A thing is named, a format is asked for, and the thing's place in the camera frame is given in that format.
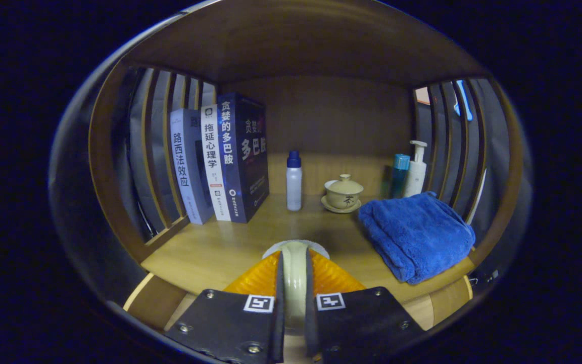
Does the white pump bottle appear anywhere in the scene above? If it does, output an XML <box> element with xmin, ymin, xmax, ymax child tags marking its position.
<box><xmin>404</xmin><ymin>140</ymin><xmax>428</xmax><ymax>198</ymax></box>

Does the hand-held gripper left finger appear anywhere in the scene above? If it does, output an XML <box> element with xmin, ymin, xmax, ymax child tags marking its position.
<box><xmin>164</xmin><ymin>250</ymin><xmax>285</xmax><ymax>364</ymax></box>

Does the beige lidded teacup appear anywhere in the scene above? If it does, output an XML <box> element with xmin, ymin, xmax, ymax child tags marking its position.
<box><xmin>321</xmin><ymin>174</ymin><xmax>364</xmax><ymax>214</ymax></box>

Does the white book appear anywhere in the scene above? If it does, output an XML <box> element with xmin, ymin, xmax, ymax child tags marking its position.
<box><xmin>200</xmin><ymin>104</ymin><xmax>232</xmax><ymax>222</ymax></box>

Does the light blue book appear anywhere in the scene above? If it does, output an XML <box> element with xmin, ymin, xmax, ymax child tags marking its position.
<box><xmin>170</xmin><ymin>108</ymin><xmax>215</xmax><ymax>225</ymax></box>

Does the pale green handled scrubbing sponge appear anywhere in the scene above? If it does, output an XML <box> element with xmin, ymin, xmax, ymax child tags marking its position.
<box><xmin>262</xmin><ymin>239</ymin><xmax>330</xmax><ymax>335</ymax></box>

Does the wooden countertop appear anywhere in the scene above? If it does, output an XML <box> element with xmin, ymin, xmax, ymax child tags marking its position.
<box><xmin>139</xmin><ymin>193</ymin><xmax>476</xmax><ymax>304</ymax></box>

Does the teal bottle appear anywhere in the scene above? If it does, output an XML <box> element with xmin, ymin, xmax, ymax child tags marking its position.
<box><xmin>391</xmin><ymin>154</ymin><xmax>411</xmax><ymax>199</ymax></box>

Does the wooden cabinet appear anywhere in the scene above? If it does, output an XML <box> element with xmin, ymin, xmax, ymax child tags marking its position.
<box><xmin>88</xmin><ymin>0</ymin><xmax>524</xmax><ymax>349</ymax></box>

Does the dark blue book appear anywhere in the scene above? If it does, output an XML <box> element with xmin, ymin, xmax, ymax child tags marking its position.
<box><xmin>217</xmin><ymin>93</ymin><xmax>270</xmax><ymax>223</ymax></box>

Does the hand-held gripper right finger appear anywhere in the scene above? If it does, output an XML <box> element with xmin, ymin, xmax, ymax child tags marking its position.
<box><xmin>305</xmin><ymin>249</ymin><xmax>425</xmax><ymax>364</ymax></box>

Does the white bottle with blue cap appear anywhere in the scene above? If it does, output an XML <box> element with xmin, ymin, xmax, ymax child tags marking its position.
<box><xmin>286</xmin><ymin>150</ymin><xmax>303</xmax><ymax>212</ymax></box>

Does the blue folded towel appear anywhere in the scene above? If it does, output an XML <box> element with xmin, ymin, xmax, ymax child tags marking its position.
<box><xmin>357</xmin><ymin>191</ymin><xmax>476</xmax><ymax>285</ymax></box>

